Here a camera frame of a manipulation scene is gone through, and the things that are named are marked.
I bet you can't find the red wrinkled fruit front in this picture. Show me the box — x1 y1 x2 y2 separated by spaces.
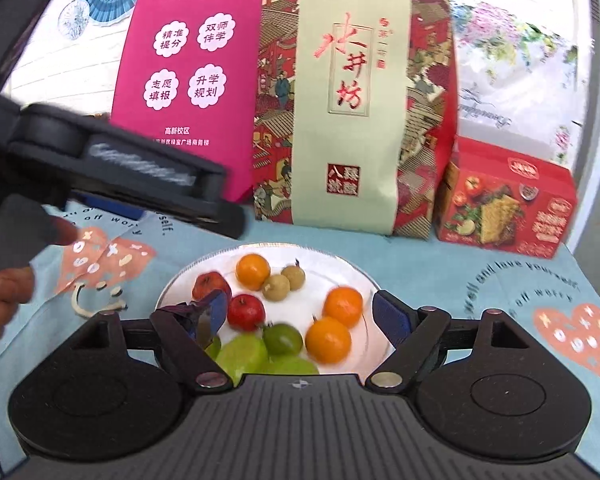
192 271 233 301

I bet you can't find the red round fruit back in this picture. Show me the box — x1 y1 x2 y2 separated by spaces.
227 294 265 332

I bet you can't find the small orange mandarin back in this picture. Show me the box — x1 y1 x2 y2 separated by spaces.
235 254 271 292

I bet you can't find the orange mandarin with stem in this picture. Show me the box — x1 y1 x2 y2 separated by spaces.
322 286 364 328

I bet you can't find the small green round fruit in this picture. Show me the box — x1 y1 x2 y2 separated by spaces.
204 336 222 361
262 323 303 356

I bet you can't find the large orange mandarin front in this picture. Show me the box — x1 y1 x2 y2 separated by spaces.
304 316 352 364

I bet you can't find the small green round fruit front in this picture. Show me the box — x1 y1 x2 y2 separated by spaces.
204 336 222 361

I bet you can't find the person's left hand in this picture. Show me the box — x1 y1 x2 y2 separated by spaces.
0 214 78 340

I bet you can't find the teal printed tablecloth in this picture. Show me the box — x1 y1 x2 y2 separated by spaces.
0 205 600 476

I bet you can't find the white ceramic plate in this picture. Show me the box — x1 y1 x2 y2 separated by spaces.
154 242 397 376

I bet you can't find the red cracker box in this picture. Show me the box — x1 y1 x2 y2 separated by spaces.
434 138 577 259

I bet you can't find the pink fabric bag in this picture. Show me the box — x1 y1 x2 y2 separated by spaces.
111 0 262 203

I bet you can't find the green red liquor gift bag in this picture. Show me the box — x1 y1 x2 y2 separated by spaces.
252 0 457 238

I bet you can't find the white floral plastic bag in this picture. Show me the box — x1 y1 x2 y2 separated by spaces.
451 0 586 170

